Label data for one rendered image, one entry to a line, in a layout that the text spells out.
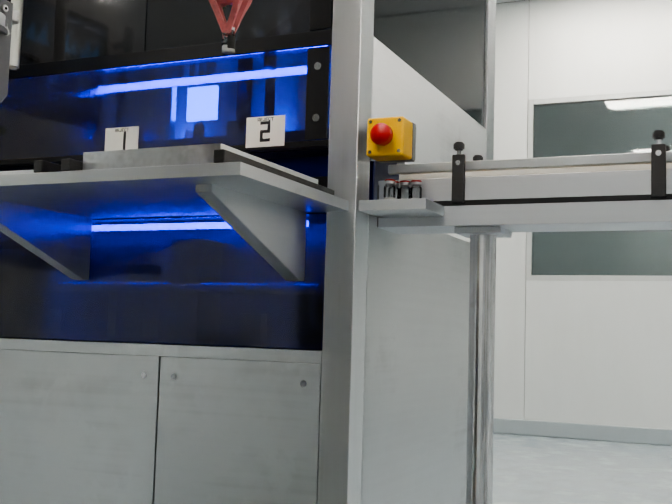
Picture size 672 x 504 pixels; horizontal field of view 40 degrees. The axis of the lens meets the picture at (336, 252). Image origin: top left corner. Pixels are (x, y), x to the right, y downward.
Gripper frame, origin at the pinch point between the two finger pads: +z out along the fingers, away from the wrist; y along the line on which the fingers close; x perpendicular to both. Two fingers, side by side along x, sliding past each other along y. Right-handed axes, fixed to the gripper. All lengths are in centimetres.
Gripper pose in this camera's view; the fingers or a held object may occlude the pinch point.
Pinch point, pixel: (228, 29)
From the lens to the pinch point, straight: 158.6
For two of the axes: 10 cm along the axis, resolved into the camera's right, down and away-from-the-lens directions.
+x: -9.9, 0.0, 1.5
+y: 1.5, 0.9, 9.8
